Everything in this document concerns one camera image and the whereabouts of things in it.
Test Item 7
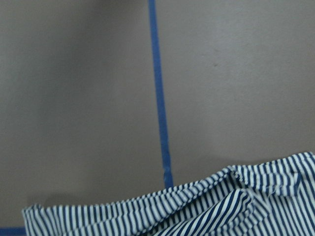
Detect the striped polo shirt white collar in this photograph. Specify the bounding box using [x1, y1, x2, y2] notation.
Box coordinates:
[22, 152, 315, 236]

